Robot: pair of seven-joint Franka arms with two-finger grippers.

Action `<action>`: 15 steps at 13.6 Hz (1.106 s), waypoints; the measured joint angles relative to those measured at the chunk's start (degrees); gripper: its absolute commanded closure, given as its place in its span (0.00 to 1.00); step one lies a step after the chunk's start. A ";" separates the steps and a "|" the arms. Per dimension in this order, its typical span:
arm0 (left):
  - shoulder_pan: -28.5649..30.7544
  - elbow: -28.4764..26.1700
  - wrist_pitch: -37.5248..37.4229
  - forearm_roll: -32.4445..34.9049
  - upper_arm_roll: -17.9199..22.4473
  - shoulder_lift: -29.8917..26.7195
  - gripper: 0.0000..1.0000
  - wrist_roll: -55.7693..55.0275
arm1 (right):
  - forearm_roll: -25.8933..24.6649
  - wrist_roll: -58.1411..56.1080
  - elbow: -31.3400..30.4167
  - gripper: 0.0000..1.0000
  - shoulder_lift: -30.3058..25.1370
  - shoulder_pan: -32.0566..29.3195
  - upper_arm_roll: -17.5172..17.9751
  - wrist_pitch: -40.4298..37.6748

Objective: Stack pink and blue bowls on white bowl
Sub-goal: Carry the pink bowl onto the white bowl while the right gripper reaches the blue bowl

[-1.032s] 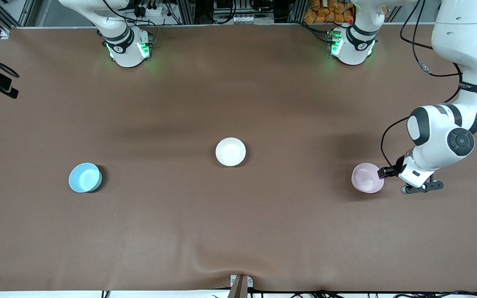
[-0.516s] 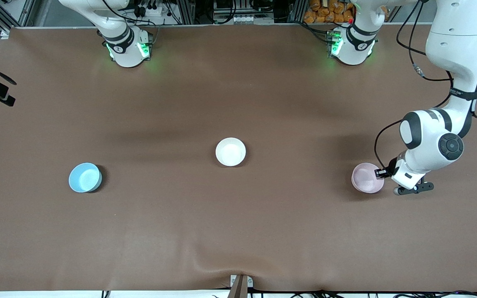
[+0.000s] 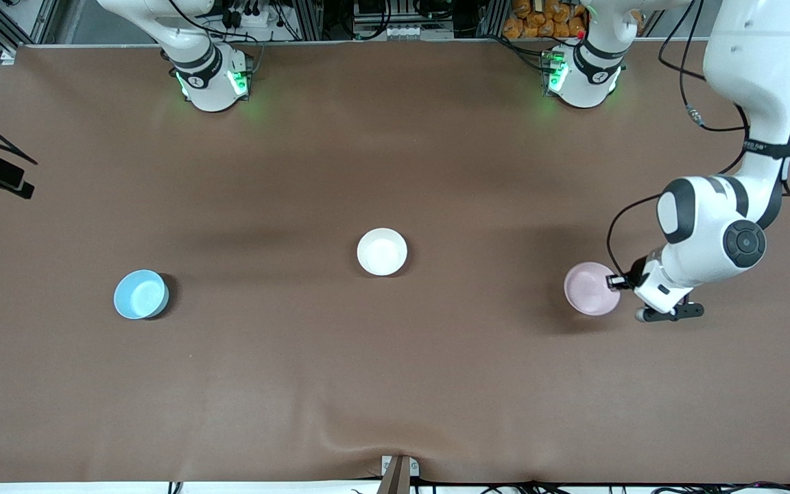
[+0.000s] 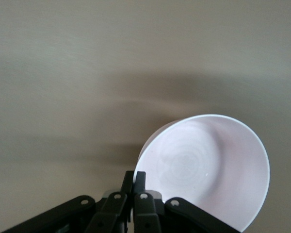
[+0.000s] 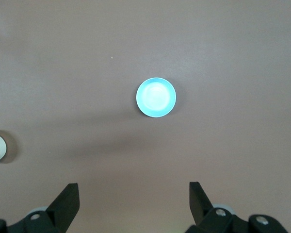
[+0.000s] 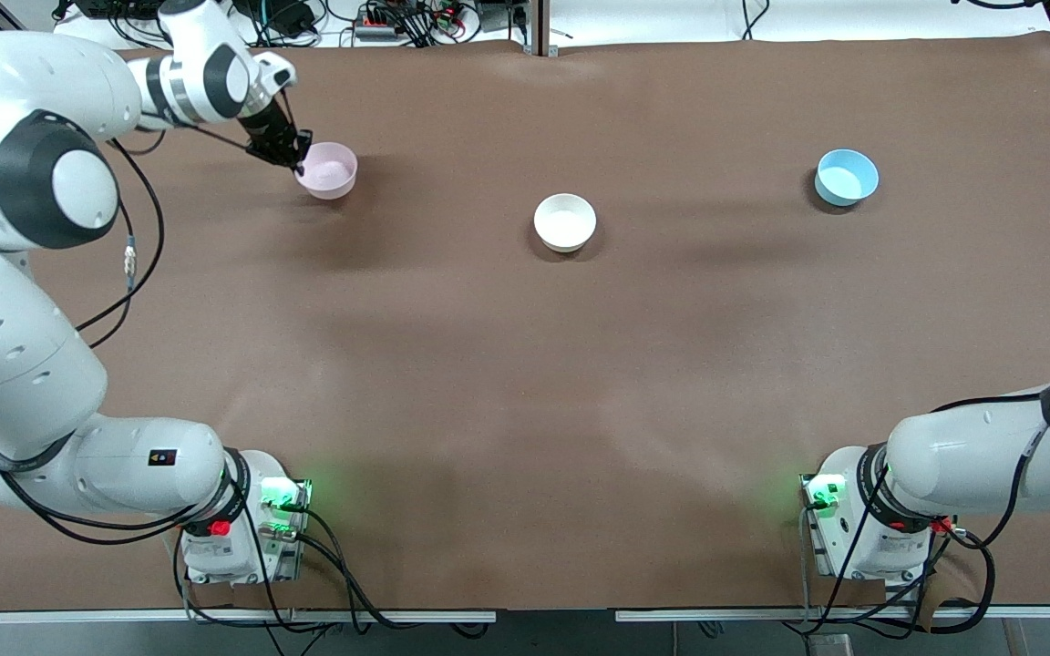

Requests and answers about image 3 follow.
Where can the pink bowl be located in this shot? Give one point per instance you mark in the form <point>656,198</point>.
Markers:
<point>588,288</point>

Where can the light blue bowl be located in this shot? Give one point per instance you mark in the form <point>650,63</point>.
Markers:
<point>140,295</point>

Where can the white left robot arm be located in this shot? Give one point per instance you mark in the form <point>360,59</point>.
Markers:
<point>751,55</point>

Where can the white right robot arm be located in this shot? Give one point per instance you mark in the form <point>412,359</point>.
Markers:
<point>210,75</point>

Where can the white bowl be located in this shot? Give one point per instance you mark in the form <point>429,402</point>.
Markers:
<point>382,252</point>

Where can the brown table cover mat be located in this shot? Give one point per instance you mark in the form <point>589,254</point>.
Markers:
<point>395,377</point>

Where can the orange snack bag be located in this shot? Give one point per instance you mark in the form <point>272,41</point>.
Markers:
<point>539,24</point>

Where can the metal mount bracket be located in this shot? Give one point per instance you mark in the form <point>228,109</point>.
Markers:
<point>388,466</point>

